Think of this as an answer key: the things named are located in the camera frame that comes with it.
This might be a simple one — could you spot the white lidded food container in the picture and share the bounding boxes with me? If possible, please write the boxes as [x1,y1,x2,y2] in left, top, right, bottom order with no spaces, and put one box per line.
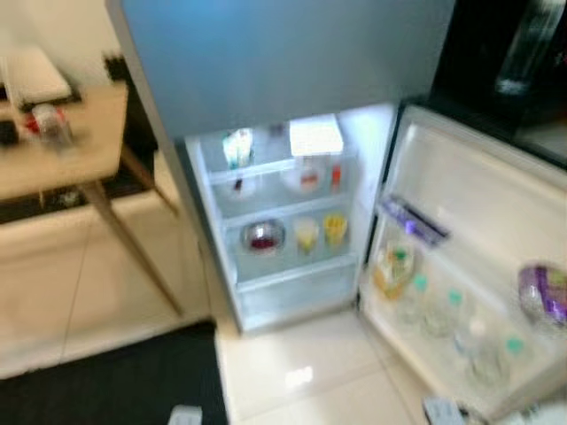
[288,115,346,158]

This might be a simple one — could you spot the white-lined fridge door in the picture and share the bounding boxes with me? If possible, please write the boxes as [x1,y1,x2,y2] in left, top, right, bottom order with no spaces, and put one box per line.
[359,104,567,421]

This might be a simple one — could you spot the glass fridge shelf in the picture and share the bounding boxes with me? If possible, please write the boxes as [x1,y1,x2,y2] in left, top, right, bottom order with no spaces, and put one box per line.
[215,197,360,228]
[204,152,357,182]

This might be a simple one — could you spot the grey two-door fridge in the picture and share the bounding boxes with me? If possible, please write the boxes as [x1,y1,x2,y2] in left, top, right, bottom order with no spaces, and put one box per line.
[106,0,457,336]

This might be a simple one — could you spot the grey kitchen counter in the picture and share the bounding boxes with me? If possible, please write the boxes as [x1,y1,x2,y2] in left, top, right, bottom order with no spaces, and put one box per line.
[509,120,567,171]

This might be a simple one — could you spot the round purple snack pack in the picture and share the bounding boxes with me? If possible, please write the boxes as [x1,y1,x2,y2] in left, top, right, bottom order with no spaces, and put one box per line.
[517,263,567,327]

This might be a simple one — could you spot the clear bottle green cap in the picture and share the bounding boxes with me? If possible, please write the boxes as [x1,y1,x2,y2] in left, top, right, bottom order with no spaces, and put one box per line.
[399,276,431,328]
[425,290,466,337]
[478,335,528,390]

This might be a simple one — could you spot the purple chocolate pack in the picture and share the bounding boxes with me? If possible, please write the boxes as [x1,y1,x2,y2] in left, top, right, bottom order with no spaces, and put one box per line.
[379,197,450,247]

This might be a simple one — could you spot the tall clear bottle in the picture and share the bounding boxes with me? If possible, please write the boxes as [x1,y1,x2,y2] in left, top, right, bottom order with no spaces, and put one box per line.
[494,0,556,97]

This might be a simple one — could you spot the black countertop appliance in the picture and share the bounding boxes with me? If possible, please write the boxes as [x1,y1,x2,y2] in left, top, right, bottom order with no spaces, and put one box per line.
[430,0,567,134]

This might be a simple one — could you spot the yellow cup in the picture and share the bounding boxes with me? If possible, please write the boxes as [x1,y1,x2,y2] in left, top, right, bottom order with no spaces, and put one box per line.
[322,212,349,251]

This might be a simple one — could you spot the pale beige cup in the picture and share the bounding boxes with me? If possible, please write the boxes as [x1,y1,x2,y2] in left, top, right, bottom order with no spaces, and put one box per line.
[292,218,321,256]

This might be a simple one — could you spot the deep white bowl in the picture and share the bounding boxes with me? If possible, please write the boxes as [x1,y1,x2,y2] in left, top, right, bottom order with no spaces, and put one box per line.
[281,158,329,196]

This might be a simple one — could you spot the white crisper drawer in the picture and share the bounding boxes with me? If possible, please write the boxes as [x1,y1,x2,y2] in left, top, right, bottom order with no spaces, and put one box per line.
[232,259,362,334]

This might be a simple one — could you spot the shallow white bowl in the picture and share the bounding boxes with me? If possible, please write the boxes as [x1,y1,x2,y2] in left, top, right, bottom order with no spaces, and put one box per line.
[221,174,260,201]

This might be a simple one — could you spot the steel bowl red contents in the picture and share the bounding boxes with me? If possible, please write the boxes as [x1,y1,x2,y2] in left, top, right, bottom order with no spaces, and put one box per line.
[241,219,286,256]

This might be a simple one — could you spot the green printed pouch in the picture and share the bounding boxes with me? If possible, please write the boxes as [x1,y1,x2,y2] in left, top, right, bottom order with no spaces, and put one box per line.
[221,128,255,171]

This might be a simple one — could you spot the light wooden dining table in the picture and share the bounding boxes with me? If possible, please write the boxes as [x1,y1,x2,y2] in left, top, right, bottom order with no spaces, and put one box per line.
[0,84,184,318]

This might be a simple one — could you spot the black floor rug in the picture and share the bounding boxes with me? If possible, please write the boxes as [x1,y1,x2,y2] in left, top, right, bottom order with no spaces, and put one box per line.
[0,321,229,425]

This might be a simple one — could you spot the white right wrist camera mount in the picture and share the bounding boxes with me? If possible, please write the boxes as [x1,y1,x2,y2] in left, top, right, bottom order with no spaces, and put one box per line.
[423,398,463,425]

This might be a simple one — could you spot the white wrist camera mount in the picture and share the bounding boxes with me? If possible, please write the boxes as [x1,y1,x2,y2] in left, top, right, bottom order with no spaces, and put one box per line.
[167,405,204,425]
[423,398,463,425]

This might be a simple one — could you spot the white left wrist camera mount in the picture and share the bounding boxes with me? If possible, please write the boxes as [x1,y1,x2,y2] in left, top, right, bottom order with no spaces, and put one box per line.
[167,405,204,425]

